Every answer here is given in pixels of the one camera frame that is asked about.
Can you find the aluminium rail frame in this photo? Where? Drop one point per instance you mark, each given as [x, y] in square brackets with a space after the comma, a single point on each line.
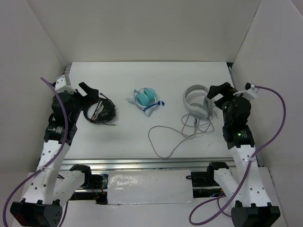
[138, 142]

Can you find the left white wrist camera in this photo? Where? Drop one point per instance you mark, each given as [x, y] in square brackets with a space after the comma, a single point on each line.
[63, 84]

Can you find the black headphones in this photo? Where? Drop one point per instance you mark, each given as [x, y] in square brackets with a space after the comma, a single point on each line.
[104, 113]

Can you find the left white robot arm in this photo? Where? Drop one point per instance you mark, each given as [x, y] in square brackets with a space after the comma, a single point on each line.
[45, 202]

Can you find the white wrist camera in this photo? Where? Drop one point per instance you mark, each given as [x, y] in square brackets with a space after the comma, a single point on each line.
[250, 92]
[63, 84]

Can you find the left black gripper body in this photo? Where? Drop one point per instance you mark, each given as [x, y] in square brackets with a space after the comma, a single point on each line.
[79, 102]

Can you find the teal cat-ear headphones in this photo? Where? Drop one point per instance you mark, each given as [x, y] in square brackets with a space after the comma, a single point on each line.
[145, 99]

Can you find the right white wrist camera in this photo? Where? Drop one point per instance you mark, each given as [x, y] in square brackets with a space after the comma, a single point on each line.
[250, 92]

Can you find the white gaming headphones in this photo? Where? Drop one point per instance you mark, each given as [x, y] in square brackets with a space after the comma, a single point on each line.
[197, 103]

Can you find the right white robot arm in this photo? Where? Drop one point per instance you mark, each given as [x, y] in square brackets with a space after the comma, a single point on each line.
[250, 204]

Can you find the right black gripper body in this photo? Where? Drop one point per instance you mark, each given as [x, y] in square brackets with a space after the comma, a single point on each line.
[224, 103]

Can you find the silver foil sheet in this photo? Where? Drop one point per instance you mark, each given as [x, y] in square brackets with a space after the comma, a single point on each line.
[149, 187]

